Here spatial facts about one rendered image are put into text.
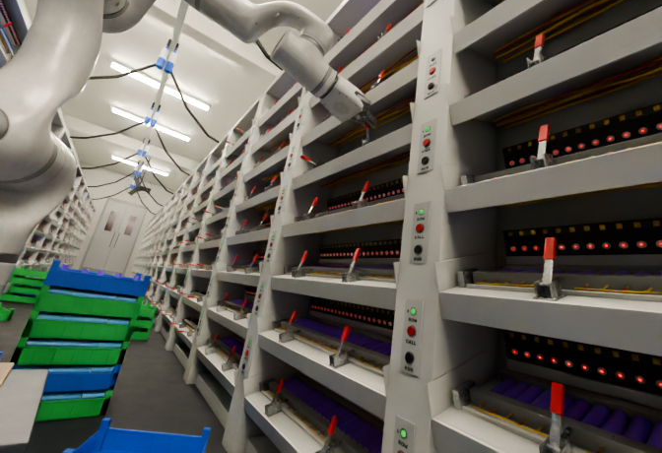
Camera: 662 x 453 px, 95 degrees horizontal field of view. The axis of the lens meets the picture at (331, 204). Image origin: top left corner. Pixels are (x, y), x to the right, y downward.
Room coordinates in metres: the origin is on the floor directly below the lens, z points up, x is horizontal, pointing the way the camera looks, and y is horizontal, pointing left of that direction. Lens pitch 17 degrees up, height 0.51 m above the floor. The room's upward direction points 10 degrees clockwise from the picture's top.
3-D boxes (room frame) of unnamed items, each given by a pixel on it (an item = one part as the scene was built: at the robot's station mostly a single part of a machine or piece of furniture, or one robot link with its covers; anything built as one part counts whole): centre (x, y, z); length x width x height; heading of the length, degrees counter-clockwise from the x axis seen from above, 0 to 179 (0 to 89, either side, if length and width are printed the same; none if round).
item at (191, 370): (1.81, 0.49, 0.88); 0.20 x 0.09 x 1.75; 123
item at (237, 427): (1.22, 0.11, 0.88); 0.20 x 0.09 x 1.75; 123
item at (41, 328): (1.24, 0.83, 0.28); 0.30 x 0.20 x 0.08; 129
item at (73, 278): (1.24, 0.83, 0.44); 0.30 x 0.20 x 0.08; 129
